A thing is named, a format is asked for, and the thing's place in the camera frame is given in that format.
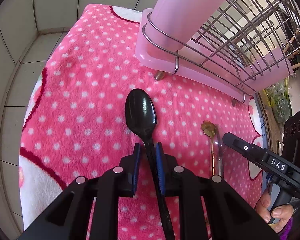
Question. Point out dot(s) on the tall pink plastic cup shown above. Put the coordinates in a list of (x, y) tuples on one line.
[(190, 12)]

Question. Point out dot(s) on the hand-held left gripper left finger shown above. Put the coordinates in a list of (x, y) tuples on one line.
[(136, 170)]

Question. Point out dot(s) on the plastic bag of greens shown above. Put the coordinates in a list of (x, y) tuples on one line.
[(280, 102)]

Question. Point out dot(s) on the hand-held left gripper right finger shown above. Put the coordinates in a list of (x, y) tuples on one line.
[(160, 165)]

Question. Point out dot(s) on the person's right hand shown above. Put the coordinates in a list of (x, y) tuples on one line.
[(265, 205)]

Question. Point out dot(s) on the pink polka dot cloth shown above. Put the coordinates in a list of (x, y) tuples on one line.
[(90, 105)]

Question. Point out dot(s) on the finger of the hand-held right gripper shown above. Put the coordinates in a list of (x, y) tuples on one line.
[(242, 148)]

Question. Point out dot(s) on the wide pink plastic cup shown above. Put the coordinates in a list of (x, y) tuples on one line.
[(270, 70)]

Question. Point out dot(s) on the black plastic spoon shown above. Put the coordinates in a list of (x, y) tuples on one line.
[(141, 112)]

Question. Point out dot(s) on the pink plastic drip tray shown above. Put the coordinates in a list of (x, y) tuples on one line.
[(150, 55)]

